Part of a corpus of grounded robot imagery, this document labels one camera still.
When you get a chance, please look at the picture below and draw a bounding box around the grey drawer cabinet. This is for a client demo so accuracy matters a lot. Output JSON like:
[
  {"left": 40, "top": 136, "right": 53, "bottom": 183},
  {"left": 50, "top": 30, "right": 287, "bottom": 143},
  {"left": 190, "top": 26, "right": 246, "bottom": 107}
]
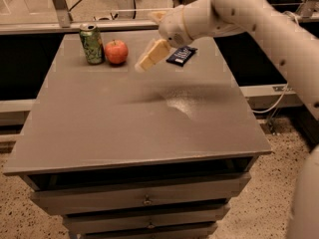
[{"left": 2, "top": 28, "right": 273, "bottom": 239}]

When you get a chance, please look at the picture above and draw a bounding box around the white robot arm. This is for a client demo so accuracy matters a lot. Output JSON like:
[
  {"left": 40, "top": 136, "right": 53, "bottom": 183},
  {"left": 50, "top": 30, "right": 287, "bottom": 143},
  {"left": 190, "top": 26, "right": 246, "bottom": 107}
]
[{"left": 136, "top": 0, "right": 319, "bottom": 239}]

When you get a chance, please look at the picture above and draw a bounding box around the white cable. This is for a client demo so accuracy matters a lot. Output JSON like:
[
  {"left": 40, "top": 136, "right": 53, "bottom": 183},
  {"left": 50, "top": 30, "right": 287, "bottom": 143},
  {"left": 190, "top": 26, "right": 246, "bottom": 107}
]
[{"left": 250, "top": 10, "right": 302, "bottom": 115}]

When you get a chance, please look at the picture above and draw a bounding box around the red apple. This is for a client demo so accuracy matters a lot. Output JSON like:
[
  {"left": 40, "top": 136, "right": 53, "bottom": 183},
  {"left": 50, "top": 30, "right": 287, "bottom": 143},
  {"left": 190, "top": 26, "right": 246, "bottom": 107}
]
[{"left": 105, "top": 40, "right": 129, "bottom": 65}]

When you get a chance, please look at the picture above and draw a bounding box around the bottom grey drawer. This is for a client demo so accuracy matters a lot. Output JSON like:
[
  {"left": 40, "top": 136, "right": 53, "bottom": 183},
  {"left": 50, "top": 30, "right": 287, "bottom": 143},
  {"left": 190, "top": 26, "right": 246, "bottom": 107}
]
[{"left": 84, "top": 222, "right": 217, "bottom": 239}]

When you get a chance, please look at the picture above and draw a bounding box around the green soda can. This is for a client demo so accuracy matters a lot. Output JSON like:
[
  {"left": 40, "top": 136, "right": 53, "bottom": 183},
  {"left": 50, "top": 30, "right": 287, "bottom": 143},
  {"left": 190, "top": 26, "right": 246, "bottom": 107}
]
[{"left": 79, "top": 23, "right": 105, "bottom": 65}]

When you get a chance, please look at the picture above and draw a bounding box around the middle grey drawer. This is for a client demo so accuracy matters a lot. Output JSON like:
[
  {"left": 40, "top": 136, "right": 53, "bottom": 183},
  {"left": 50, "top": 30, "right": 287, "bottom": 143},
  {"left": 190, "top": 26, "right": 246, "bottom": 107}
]
[{"left": 63, "top": 204, "right": 230, "bottom": 234}]

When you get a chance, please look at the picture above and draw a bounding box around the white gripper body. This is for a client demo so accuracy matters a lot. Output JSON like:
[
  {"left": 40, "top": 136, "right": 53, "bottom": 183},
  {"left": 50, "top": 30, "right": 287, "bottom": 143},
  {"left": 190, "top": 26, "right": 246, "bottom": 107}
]
[{"left": 159, "top": 6, "right": 193, "bottom": 48}]

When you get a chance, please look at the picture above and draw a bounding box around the grey drawer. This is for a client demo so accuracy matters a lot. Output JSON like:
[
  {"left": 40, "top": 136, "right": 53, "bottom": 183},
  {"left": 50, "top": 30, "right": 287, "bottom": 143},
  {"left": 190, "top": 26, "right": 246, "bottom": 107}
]
[
  {"left": 63, "top": 204, "right": 230, "bottom": 234},
  {"left": 31, "top": 172, "right": 251, "bottom": 215},
  {"left": 84, "top": 222, "right": 217, "bottom": 239}
]

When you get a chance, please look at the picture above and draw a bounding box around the metal railing frame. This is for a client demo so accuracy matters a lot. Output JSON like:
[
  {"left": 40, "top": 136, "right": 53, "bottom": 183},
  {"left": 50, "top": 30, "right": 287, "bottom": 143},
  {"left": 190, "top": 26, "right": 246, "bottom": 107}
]
[{"left": 0, "top": 0, "right": 319, "bottom": 36}]

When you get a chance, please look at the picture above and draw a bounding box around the top grey drawer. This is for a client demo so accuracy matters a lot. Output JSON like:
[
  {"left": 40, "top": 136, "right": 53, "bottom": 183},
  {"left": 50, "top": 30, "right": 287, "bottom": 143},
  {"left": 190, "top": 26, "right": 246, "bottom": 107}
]
[{"left": 31, "top": 172, "right": 251, "bottom": 215}]

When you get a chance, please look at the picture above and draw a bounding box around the dark blue snack packet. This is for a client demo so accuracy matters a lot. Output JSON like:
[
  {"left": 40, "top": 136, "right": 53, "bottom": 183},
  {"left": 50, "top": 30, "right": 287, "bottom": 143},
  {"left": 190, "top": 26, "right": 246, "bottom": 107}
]
[{"left": 166, "top": 46, "right": 197, "bottom": 67}]

